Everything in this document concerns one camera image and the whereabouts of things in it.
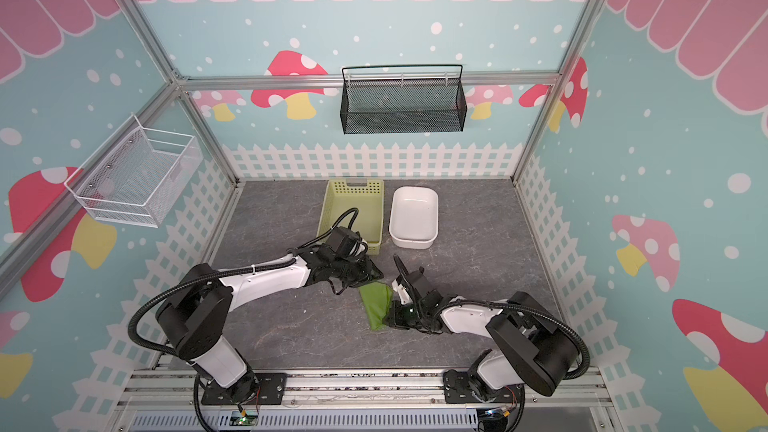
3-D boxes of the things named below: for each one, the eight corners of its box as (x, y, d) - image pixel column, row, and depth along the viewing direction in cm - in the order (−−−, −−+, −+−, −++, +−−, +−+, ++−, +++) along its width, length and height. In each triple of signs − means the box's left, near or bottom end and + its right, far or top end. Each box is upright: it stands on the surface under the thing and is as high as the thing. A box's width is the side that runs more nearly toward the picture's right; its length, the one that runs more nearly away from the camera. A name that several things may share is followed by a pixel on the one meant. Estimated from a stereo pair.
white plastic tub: (389, 251, 102) (389, 241, 97) (389, 196, 117) (389, 186, 113) (441, 251, 101) (443, 241, 97) (435, 196, 117) (436, 186, 112)
